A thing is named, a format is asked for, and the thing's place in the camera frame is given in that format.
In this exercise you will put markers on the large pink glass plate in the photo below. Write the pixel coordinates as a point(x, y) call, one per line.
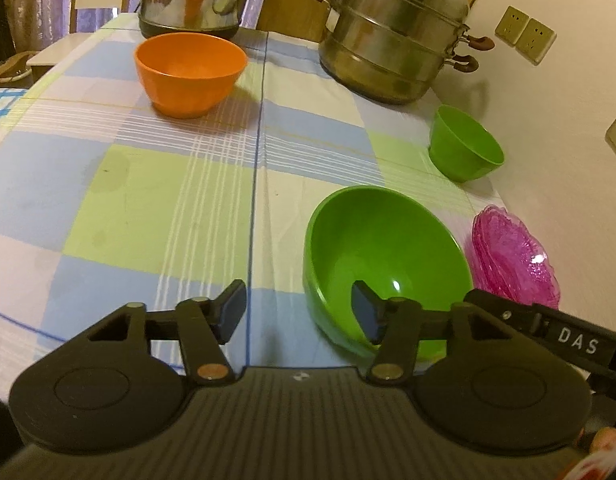
point(474, 247)

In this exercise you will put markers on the stainless steel steamer pot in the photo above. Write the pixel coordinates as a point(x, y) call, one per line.
point(388, 45)

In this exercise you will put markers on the checked pastel tablecloth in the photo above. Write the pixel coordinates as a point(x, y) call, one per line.
point(138, 200)

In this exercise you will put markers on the person's right hand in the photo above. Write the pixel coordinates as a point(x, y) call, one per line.
point(610, 444)

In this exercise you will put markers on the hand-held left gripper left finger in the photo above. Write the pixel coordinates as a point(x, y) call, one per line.
point(232, 310)

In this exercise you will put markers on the blue checked blanket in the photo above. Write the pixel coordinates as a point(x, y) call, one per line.
point(0, 110)

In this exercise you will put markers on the small green bowl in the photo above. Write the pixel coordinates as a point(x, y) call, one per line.
point(463, 140)

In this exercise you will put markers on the large green bowl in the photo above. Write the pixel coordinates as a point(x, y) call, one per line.
point(388, 240)

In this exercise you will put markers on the orange bowl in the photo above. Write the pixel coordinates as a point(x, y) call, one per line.
point(188, 85)

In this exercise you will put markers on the beige wall socket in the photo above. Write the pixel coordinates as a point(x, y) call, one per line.
point(536, 41)
point(511, 27)

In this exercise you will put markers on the sheer pink curtain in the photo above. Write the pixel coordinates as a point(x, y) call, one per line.
point(38, 0)

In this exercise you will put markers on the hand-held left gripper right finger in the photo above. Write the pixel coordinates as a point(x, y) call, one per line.
point(365, 312)

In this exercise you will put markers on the tan round basket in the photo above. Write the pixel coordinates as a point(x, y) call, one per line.
point(10, 67)

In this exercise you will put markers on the red and white cloth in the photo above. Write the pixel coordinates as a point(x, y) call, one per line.
point(595, 470)

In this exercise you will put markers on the stainless steel kettle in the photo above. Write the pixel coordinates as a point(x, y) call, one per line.
point(188, 0)

